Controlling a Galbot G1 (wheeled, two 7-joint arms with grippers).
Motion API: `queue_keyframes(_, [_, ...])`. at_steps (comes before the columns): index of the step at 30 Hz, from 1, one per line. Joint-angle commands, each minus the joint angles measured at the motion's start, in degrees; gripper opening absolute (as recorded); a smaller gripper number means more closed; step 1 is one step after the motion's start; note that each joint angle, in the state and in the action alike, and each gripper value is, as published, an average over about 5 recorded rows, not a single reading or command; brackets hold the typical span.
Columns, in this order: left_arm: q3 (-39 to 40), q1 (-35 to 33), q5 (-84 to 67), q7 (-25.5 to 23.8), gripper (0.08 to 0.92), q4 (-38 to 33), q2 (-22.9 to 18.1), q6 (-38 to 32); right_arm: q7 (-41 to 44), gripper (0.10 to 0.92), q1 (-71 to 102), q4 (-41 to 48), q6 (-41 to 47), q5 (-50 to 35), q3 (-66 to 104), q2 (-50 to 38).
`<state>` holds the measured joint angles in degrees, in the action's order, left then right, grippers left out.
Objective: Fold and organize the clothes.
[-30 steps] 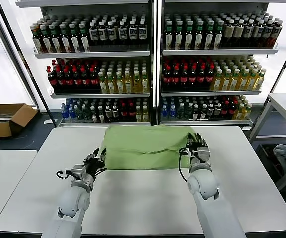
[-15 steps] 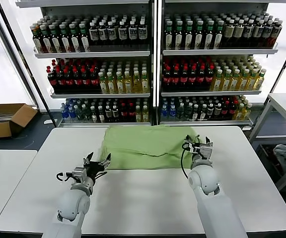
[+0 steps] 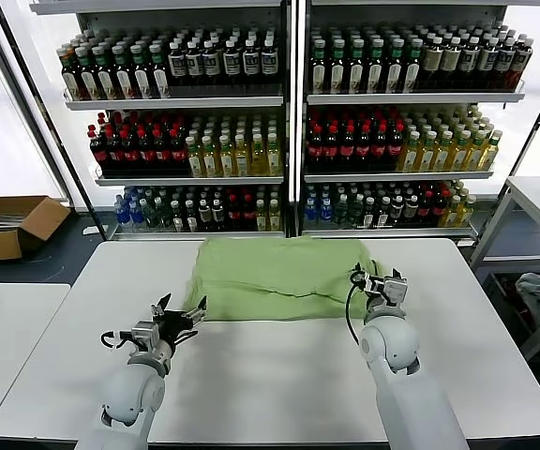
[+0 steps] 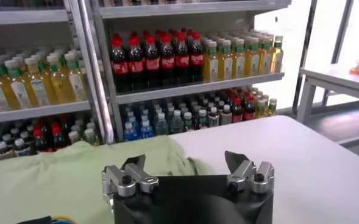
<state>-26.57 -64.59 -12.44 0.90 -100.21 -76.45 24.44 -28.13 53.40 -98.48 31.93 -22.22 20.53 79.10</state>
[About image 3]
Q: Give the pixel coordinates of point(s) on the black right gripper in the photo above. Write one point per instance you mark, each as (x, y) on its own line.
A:
(378, 293)

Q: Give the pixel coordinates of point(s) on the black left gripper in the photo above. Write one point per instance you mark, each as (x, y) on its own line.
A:
(171, 328)

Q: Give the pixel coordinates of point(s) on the light green polo shirt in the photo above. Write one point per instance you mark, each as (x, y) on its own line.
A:
(274, 276)

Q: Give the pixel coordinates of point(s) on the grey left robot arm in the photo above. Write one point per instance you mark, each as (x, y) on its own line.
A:
(129, 398)

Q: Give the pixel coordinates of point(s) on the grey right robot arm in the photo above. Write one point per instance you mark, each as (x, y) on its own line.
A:
(392, 347)

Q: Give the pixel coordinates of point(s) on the dark tea bottle green cap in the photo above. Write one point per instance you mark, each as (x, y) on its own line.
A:
(383, 213)
(141, 73)
(87, 75)
(319, 70)
(124, 74)
(338, 70)
(377, 69)
(191, 216)
(369, 213)
(177, 216)
(357, 70)
(396, 69)
(105, 74)
(160, 72)
(413, 69)

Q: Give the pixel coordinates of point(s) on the dark drink bottle brown label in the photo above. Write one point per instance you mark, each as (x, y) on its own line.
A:
(397, 211)
(205, 216)

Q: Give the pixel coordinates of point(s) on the dark drink bottle white label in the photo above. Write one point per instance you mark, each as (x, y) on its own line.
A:
(219, 216)
(411, 211)

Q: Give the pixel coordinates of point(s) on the cola bottle red cap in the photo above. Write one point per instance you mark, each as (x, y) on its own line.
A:
(160, 152)
(177, 151)
(331, 151)
(315, 151)
(364, 150)
(395, 149)
(249, 214)
(129, 152)
(145, 152)
(379, 150)
(98, 152)
(438, 210)
(347, 151)
(234, 214)
(113, 152)
(425, 210)

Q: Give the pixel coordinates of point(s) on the blue sports drink bottle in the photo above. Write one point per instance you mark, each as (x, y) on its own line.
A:
(135, 214)
(326, 212)
(121, 213)
(310, 212)

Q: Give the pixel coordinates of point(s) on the small white floor plate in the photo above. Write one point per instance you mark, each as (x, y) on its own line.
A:
(93, 230)

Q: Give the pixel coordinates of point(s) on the plain white side table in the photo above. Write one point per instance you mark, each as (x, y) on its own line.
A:
(12, 351)

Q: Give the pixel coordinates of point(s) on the white side table grey legs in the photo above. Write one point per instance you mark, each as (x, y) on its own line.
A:
(532, 192)

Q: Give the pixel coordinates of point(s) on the grey metal shelf rack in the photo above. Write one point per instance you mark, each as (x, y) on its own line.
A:
(415, 98)
(181, 103)

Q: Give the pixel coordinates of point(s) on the dark drink bottle beige label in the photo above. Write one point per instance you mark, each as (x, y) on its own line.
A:
(450, 63)
(430, 63)

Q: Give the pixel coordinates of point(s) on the dark drink bottle navy label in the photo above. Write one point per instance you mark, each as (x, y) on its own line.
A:
(250, 64)
(268, 64)
(211, 64)
(176, 65)
(469, 62)
(488, 62)
(194, 64)
(521, 64)
(232, 64)
(505, 63)

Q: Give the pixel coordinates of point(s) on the black slanted window pole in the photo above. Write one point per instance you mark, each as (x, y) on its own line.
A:
(47, 117)

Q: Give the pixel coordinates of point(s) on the grey slanted window pole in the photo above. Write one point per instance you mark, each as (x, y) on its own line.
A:
(27, 117)

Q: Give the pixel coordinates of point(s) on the dark tea bottle orange neck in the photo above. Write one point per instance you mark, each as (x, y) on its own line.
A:
(71, 74)

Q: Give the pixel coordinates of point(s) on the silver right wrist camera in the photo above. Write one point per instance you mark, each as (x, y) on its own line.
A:
(396, 290)

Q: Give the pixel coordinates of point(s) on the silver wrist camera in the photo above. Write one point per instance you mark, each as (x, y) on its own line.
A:
(144, 334)
(396, 290)

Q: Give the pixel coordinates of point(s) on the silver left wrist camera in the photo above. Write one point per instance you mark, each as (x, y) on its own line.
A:
(144, 334)

